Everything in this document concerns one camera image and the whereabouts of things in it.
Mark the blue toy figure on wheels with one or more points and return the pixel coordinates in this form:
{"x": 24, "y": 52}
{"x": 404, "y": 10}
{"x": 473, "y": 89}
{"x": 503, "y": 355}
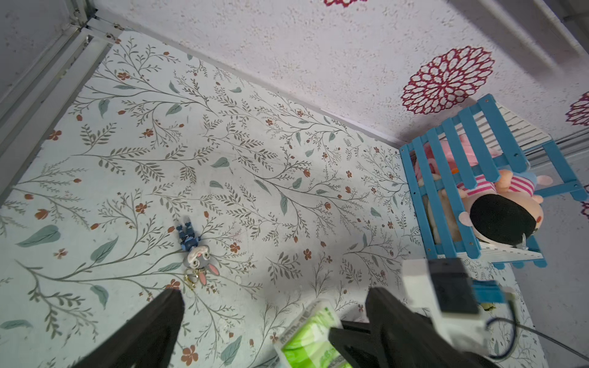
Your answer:
{"x": 198, "y": 261}

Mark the green tissue pack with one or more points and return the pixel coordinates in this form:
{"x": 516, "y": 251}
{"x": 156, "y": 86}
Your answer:
{"x": 305, "y": 343}

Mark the blue white toy crib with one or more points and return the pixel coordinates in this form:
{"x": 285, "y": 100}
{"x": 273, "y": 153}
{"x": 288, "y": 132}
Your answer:
{"x": 479, "y": 140}

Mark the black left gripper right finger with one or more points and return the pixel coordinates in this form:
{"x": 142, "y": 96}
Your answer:
{"x": 400, "y": 338}

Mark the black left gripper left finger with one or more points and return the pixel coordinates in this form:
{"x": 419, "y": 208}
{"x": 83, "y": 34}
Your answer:
{"x": 146, "y": 340}

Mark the black-haired plush doll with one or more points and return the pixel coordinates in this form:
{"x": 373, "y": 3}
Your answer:
{"x": 507, "y": 212}

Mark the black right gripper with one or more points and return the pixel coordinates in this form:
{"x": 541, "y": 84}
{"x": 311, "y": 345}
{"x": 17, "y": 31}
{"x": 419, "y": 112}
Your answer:
{"x": 356, "y": 343}

